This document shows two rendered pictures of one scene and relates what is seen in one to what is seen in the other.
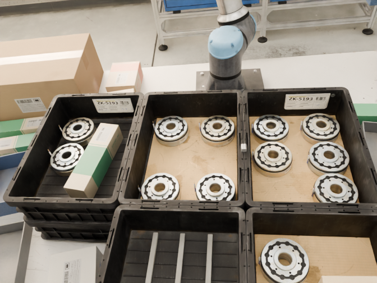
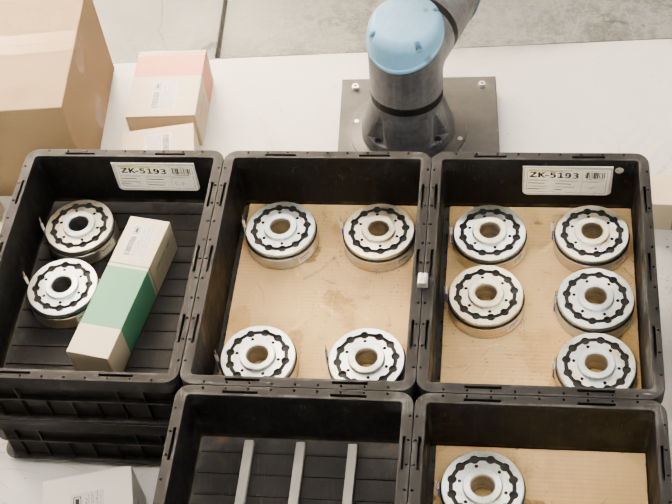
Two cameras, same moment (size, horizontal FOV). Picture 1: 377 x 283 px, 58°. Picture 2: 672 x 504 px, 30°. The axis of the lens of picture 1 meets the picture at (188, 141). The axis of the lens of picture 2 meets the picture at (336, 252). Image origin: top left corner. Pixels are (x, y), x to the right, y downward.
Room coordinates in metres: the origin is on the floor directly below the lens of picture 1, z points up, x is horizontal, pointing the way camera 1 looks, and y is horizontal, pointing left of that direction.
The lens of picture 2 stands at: (-0.44, -0.04, 2.24)
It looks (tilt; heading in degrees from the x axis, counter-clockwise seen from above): 51 degrees down; 1
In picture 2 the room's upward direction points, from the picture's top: 9 degrees counter-clockwise
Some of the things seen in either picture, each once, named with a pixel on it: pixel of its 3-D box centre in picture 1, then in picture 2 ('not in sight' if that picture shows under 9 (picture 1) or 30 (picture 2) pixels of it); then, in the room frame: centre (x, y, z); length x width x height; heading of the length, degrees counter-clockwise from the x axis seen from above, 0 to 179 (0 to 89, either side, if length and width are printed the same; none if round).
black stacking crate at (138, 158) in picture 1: (189, 154); (317, 288); (0.60, 0.00, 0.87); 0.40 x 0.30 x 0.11; 168
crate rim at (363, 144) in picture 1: (302, 141); (539, 270); (0.54, -0.29, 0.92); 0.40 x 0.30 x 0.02; 168
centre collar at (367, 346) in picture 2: (215, 188); (366, 358); (0.48, -0.05, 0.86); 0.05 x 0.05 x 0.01
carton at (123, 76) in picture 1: (125, 80); (170, 98); (1.16, 0.22, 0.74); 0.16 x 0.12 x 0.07; 171
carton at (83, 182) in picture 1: (96, 160); (124, 297); (0.64, 0.27, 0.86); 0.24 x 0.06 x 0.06; 158
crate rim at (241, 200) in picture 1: (187, 142); (313, 265); (0.60, 0.00, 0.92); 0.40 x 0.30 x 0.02; 168
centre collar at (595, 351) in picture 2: (336, 189); (596, 363); (0.42, -0.34, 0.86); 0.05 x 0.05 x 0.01
